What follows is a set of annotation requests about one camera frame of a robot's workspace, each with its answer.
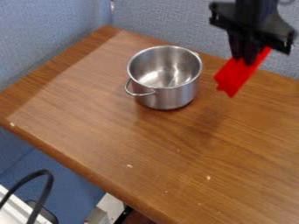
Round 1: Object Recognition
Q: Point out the black cable loop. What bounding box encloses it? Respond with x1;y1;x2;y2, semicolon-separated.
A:
0;169;55;224

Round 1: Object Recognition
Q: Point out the metal pot with handle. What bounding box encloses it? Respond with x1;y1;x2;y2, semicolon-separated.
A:
124;45;203;110

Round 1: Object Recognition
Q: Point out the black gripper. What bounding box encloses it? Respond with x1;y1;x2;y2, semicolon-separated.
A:
210;0;296;65

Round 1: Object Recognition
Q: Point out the red plastic block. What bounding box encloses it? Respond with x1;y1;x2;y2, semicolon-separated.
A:
214;46;271;97

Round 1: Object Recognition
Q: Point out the black table leg frame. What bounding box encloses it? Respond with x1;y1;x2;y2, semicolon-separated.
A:
113;206;133;224

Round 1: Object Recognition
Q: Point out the white and black box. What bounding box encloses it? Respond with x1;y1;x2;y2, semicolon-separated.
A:
0;194;60;224

